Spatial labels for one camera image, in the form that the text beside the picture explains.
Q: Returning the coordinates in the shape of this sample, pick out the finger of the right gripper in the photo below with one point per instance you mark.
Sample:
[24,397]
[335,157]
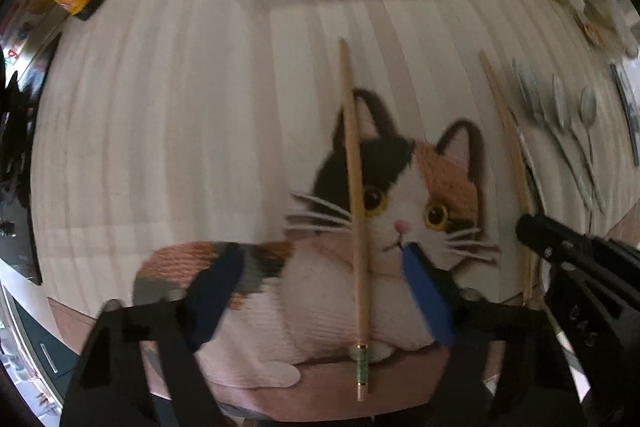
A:
[555,239]

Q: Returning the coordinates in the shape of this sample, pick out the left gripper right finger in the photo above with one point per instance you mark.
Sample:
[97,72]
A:
[433,291]

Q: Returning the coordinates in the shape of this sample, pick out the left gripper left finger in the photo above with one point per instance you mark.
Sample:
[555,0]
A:
[201,309]

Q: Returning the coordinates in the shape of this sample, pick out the striped cat placemat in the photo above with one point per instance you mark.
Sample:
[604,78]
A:
[170,128]

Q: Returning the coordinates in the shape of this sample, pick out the wooden chopstick green band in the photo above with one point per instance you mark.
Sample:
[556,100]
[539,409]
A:
[360,256]

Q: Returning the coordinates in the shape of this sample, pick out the blue smartphone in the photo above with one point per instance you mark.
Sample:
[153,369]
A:
[625,75]

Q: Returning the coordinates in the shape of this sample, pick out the steel round spoon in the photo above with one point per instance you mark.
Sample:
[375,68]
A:
[588,114]

